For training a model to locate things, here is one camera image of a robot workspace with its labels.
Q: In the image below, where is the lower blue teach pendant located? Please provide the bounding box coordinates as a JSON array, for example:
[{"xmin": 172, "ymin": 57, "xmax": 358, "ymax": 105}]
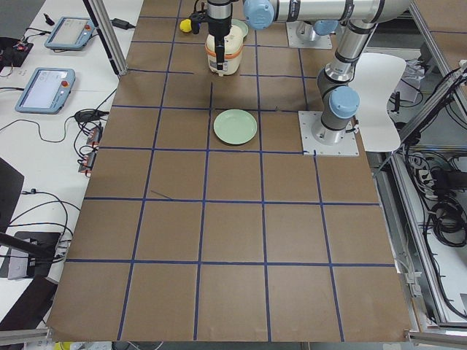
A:
[{"xmin": 15, "ymin": 67, "xmax": 76, "ymax": 114}]

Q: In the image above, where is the black power adapter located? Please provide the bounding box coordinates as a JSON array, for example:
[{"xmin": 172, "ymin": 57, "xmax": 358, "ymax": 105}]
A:
[{"xmin": 111, "ymin": 18, "xmax": 135, "ymax": 30}]

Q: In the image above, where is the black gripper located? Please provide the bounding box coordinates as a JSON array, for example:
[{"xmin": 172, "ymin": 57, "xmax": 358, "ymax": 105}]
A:
[{"xmin": 190, "ymin": 0, "xmax": 233, "ymax": 71}]

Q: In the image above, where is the upper blue teach pendant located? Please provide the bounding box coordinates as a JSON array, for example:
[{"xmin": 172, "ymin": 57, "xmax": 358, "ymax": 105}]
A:
[{"xmin": 45, "ymin": 17, "xmax": 95, "ymax": 51}]

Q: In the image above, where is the brown paper table mat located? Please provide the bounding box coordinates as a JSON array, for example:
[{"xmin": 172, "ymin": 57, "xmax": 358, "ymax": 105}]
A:
[{"xmin": 47, "ymin": 1, "xmax": 410, "ymax": 342}]

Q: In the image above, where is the black cable bundle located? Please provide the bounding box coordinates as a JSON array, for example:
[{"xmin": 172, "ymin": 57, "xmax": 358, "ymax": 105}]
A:
[{"xmin": 404, "ymin": 145, "xmax": 467, "ymax": 256}]

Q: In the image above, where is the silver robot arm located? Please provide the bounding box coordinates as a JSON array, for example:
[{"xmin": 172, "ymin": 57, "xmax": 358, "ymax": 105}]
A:
[
  {"xmin": 190, "ymin": 1, "xmax": 386, "ymax": 73},
  {"xmin": 312, "ymin": 1, "xmax": 409, "ymax": 145}
]

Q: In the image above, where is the aluminium frame post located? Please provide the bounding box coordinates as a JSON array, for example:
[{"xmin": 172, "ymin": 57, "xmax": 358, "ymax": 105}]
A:
[{"xmin": 82, "ymin": 0, "xmax": 128, "ymax": 77}]

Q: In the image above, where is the yellow toy bell pepper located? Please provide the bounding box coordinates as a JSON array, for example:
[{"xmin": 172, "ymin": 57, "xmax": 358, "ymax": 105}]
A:
[{"xmin": 179, "ymin": 18, "xmax": 192, "ymax": 34}]

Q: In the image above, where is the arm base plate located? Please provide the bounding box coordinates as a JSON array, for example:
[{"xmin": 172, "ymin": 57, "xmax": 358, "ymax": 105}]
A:
[
  {"xmin": 286, "ymin": 21, "xmax": 332, "ymax": 50},
  {"xmin": 298, "ymin": 111, "xmax": 359, "ymax": 157}
]

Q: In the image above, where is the green plate near arm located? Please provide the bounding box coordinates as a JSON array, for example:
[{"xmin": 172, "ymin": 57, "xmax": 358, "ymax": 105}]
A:
[
  {"xmin": 231, "ymin": 18, "xmax": 249, "ymax": 38},
  {"xmin": 213, "ymin": 109, "xmax": 258, "ymax": 145}
]

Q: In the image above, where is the black camera stand base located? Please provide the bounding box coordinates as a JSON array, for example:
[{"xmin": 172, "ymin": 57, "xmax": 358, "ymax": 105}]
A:
[{"xmin": 1, "ymin": 231, "xmax": 61, "ymax": 280}]

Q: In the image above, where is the white plastic chair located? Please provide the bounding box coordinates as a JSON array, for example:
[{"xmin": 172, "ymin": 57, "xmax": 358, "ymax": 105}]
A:
[{"xmin": 349, "ymin": 52, "xmax": 406, "ymax": 152}]

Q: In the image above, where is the white rice cooker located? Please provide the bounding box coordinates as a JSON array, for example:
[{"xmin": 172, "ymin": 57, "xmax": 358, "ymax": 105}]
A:
[{"xmin": 205, "ymin": 25, "xmax": 244, "ymax": 76}]

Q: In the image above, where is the blue teach pendant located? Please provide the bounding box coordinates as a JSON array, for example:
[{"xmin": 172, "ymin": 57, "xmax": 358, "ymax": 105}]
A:
[
  {"xmin": 15, "ymin": 67, "xmax": 76, "ymax": 114},
  {"xmin": 45, "ymin": 17, "xmax": 95, "ymax": 51}
]

